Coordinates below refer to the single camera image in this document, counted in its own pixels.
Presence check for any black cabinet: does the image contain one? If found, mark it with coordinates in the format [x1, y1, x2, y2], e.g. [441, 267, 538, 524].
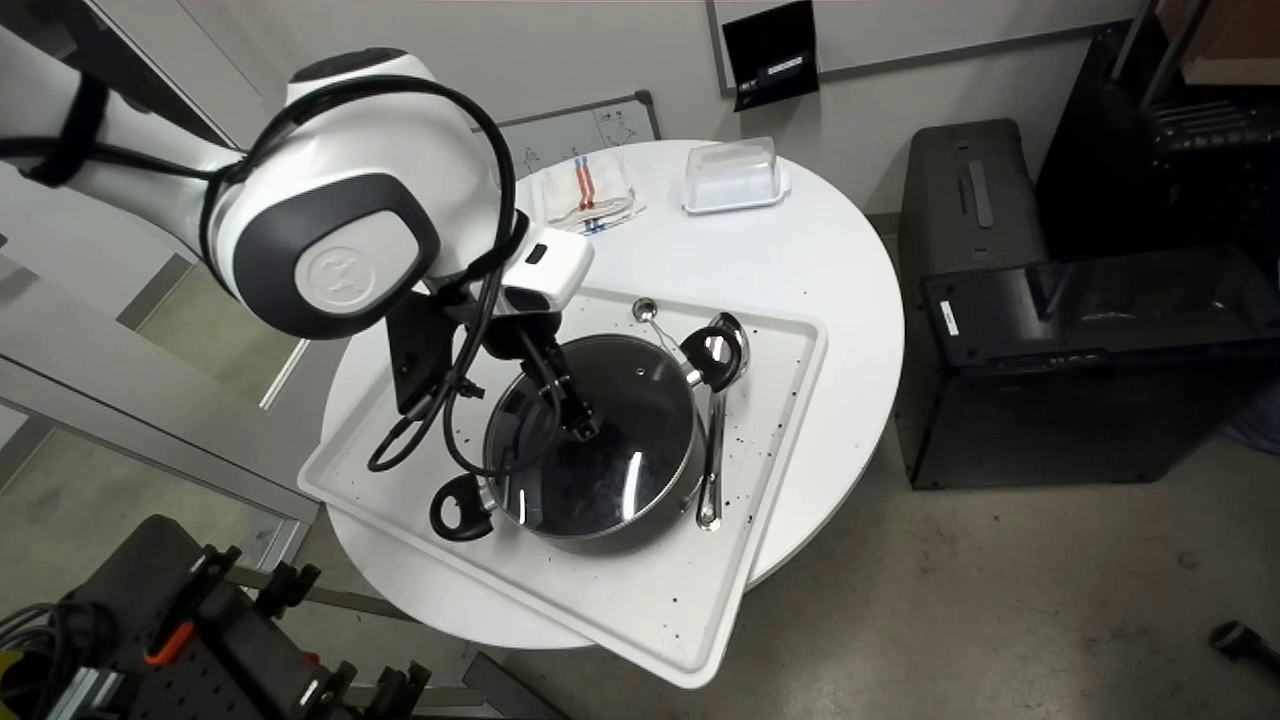
[901, 120, 1277, 492]

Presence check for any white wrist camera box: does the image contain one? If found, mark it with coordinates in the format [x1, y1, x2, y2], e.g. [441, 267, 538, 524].
[499, 223, 598, 310]

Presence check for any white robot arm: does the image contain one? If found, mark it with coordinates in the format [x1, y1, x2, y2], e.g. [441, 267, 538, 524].
[0, 27, 592, 428]

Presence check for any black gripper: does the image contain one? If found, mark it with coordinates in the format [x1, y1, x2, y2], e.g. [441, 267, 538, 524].
[388, 297, 600, 439]

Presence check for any clear plastic container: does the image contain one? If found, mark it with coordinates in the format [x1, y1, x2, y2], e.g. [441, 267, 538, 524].
[679, 136, 794, 216]

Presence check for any metal ladle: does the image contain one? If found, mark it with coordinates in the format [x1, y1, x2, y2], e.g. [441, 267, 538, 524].
[697, 394, 729, 528]

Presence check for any black wall box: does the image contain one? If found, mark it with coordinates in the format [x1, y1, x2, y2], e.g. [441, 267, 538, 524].
[724, 0, 822, 106]

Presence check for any black tool cart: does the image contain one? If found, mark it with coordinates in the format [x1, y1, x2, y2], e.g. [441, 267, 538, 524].
[0, 514, 431, 720]

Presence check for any glass lid with black knob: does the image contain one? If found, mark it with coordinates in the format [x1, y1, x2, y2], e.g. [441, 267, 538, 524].
[483, 334, 699, 538]

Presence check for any white plastic tray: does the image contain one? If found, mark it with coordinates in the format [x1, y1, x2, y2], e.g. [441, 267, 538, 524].
[302, 306, 825, 688]

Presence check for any round white table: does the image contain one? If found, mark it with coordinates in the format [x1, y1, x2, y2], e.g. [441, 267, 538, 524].
[325, 141, 905, 652]

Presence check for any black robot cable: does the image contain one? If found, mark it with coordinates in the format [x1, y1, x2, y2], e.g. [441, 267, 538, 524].
[195, 71, 578, 479]

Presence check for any black pot with handles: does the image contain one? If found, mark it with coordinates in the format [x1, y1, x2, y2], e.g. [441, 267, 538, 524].
[430, 310, 747, 544]

